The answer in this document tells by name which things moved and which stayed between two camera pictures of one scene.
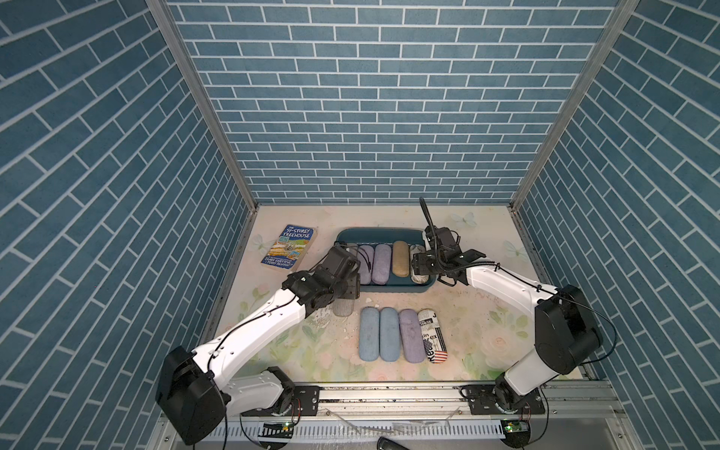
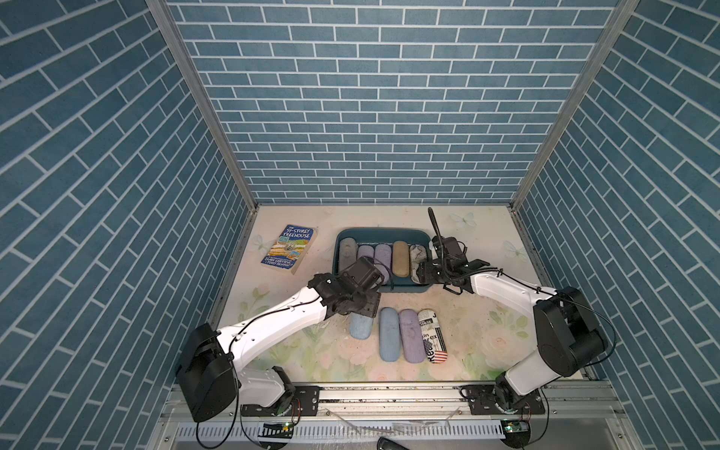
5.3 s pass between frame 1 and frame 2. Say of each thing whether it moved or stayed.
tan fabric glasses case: stayed
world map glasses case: stayed
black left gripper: moved
